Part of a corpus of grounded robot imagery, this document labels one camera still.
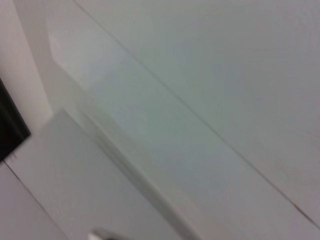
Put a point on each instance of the black flat panel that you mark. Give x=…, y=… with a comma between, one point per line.
x=10, y=125

